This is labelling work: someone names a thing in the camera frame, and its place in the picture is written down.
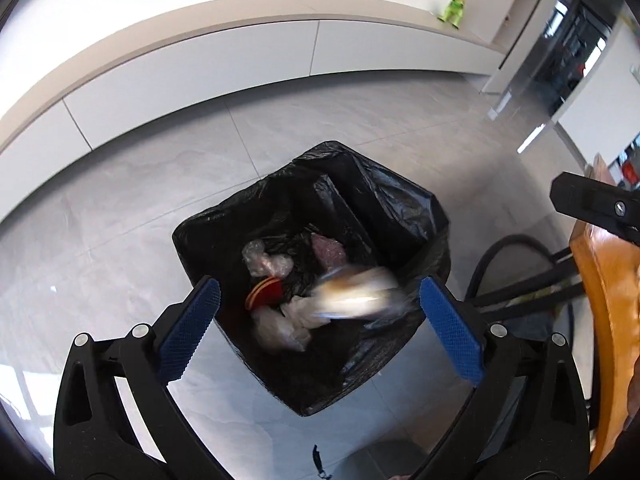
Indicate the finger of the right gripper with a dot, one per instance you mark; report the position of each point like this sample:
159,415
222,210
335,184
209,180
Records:
600,204

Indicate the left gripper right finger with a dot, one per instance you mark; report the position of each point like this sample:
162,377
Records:
525,418

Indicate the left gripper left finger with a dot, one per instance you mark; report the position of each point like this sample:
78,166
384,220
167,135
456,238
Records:
93,437

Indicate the white pink plastic wad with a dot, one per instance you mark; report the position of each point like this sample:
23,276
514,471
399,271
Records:
290,327

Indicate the pink bubble wrap bag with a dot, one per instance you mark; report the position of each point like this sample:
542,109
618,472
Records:
329,252

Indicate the black lined trash bin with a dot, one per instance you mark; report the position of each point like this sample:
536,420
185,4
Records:
379,217

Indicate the wooden table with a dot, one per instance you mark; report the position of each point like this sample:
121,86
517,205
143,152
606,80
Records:
609,268

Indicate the white open shelf unit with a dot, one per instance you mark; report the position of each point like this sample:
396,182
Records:
510,26

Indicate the clear crumpled plastic bag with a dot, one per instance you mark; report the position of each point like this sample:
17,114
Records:
262,265

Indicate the green dinosaur toy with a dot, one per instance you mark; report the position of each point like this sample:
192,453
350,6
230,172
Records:
453,13

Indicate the black chair frame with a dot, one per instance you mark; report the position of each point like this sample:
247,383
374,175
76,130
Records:
559,284

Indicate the white low wall cabinet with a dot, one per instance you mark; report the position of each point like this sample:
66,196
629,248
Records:
194,54

